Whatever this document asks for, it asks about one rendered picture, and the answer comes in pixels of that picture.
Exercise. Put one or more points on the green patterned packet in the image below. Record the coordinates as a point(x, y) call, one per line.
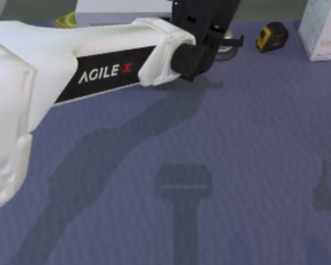
point(67, 20)

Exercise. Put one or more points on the yellow and black tape measure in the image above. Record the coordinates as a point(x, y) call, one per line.
point(273, 37)

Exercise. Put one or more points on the white and pink carton box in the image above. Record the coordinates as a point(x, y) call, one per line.
point(322, 30)

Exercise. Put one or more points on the grey metal round bowl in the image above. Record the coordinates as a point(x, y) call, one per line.
point(226, 52)

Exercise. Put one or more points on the white flat box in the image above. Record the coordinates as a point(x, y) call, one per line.
point(121, 12)

